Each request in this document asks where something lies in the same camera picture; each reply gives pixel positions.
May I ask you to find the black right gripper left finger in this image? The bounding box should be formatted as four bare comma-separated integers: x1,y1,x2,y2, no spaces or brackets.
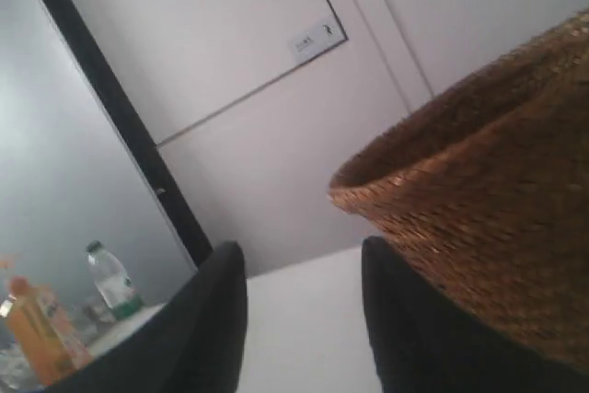
48,241,248,393

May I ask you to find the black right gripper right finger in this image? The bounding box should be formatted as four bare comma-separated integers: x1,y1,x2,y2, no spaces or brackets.
361,237,588,392

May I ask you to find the brown woven basket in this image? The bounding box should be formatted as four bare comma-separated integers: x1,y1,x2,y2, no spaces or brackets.
329,11,588,373

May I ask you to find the clear water bottle green cap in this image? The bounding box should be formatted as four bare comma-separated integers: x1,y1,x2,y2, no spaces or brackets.
86,241,144,320

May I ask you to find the orange juice bottle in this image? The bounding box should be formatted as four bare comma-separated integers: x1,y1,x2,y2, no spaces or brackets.
6,276,92,387

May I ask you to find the white door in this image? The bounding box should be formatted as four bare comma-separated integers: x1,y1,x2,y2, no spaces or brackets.
73,0,432,275

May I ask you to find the white door warning sticker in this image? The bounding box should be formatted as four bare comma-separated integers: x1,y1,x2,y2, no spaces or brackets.
288,16,347,64

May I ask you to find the black vertical door frame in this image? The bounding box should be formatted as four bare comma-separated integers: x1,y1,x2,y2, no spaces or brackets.
42,0,213,266

